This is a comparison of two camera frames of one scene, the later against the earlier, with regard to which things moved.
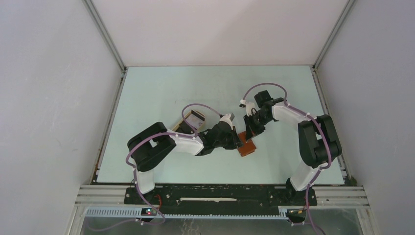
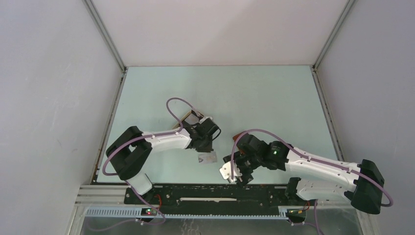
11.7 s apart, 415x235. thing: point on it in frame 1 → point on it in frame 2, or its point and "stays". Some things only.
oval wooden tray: (195, 118) stays
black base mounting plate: (220, 199) stays
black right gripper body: (256, 123) → (246, 165)
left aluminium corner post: (93, 11) stays
